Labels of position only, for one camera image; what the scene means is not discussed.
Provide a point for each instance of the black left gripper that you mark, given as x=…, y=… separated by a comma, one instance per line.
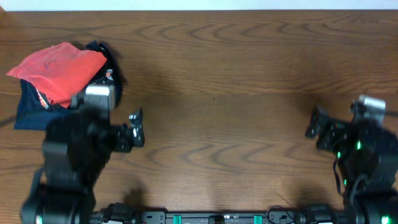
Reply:
x=127, y=137

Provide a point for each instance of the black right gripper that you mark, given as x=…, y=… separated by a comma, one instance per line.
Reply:
x=335, y=129

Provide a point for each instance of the orange printed t-shirt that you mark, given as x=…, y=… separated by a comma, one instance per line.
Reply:
x=59, y=71

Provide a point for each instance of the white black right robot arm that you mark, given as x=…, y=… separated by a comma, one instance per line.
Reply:
x=365, y=166

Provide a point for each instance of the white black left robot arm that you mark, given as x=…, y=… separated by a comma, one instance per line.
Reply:
x=76, y=149

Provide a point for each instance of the black graphic folded t-shirt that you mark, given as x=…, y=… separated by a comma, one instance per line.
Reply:
x=108, y=74

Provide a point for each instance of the navy blue folded garment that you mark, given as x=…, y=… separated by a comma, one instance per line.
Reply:
x=34, y=111

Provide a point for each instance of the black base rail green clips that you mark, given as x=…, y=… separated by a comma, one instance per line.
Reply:
x=217, y=217

